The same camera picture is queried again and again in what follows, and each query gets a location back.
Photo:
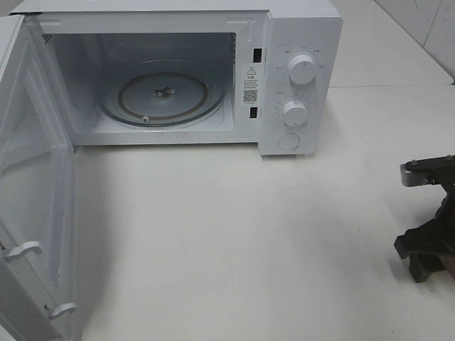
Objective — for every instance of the white microwave oven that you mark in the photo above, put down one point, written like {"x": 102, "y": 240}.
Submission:
{"x": 83, "y": 38}

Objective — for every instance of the white warning label sticker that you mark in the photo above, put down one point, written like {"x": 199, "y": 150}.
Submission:
{"x": 251, "y": 83}

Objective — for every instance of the white upper power knob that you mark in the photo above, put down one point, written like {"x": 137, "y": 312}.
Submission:
{"x": 302, "y": 68}

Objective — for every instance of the white microwave door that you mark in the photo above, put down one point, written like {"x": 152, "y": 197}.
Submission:
{"x": 37, "y": 191}

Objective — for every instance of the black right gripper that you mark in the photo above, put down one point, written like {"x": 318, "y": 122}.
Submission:
{"x": 423, "y": 246}

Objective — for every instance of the white lower timer knob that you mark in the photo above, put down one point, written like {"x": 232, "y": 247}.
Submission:
{"x": 295, "y": 113}

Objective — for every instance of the glass microwave turntable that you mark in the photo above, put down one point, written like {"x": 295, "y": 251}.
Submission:
{"x": 162, "y": 93}

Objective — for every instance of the round white door button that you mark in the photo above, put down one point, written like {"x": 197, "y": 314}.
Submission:
{"x": 288, "y": 141}

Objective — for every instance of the pink round plate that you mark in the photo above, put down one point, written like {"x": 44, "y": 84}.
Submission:
{"x": 449, "y": 265}

